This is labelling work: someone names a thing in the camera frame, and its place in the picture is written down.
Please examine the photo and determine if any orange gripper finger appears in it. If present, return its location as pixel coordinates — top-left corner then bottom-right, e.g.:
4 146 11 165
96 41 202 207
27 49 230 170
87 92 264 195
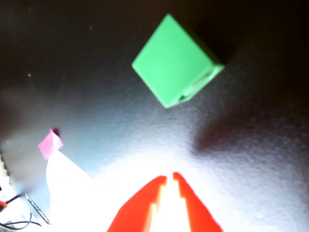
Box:
172 171 225 232
106 175 168 232

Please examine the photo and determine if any green cube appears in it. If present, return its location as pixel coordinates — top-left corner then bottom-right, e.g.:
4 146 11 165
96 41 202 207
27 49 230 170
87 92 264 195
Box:
131 13 225 109

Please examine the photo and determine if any white numbered grid sheet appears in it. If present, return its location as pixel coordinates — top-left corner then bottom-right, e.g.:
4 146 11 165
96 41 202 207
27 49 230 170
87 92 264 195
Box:
45 149 116 232

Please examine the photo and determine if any black striped scale strip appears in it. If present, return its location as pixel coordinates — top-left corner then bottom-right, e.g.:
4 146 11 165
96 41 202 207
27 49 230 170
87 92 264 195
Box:
25 192 52 225

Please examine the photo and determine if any black adapter power cord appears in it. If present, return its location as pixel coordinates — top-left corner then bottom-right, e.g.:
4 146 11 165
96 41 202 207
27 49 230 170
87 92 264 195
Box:
0 212 42 230

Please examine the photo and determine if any orange handled clamp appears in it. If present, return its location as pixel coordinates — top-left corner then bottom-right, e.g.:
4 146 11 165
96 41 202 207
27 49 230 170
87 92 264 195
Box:
0 193 26 212

